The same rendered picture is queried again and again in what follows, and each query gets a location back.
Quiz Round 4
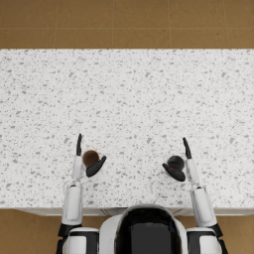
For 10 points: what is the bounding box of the brown cup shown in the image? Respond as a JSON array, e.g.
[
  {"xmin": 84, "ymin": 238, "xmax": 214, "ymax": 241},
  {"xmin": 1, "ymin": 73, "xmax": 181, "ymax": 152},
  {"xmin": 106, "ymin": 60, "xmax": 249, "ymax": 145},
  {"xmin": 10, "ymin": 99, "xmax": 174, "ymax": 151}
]
[{"xmin": 81, "ymin": 149, "xmax": 101, "ymax": 169}]

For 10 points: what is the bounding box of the black cup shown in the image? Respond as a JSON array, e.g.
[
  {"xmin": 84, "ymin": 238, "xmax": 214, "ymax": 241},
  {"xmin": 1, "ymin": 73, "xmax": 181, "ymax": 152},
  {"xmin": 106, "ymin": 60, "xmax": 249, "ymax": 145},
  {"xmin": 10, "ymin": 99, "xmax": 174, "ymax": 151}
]
[{"xmin": 167, "ymin": 155, "xmax": 187, "ymax": 173}]

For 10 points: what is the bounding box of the robot body with dark head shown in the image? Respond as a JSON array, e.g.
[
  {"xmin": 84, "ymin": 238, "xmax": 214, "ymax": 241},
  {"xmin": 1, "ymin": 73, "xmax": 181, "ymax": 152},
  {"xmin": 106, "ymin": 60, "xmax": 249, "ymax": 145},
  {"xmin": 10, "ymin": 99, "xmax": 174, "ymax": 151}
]
[{"xmin": 98, "ymin": 203, "xmax": 189, "ymax": 254}]

